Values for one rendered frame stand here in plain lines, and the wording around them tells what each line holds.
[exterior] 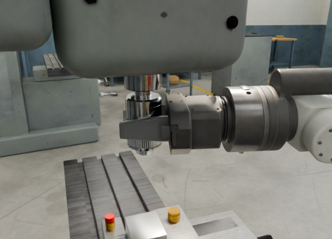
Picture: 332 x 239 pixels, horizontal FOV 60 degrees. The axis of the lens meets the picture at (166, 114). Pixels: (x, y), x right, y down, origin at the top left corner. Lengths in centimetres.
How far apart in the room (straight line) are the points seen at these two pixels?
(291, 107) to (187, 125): 14
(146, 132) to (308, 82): 21
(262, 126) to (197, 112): 8
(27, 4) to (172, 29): 12
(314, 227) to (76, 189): 183
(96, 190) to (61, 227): 142
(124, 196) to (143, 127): 46
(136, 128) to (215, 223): 31
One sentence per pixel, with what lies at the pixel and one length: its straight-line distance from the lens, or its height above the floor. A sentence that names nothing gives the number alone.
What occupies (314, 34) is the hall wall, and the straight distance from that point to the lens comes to 1010.
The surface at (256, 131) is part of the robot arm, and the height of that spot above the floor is 123.
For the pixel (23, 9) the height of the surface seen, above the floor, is 137.
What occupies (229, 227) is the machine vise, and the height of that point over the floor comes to 99.
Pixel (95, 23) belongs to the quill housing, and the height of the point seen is 136.
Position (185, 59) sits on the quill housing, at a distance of 28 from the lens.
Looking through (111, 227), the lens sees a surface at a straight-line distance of 52.
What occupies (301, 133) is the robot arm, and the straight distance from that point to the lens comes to 40.
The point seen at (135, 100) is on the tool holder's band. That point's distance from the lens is 35.
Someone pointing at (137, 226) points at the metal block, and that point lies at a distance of 48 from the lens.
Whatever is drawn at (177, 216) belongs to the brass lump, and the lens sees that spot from 53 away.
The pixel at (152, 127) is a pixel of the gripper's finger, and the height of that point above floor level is 124.
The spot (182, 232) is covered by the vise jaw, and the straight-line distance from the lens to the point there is 51.
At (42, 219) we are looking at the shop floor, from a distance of 236.
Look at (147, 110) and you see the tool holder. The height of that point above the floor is 126.
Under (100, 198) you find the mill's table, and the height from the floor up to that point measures 92.
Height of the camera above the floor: 136
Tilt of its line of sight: 18 degrees down
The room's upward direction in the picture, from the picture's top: straight up
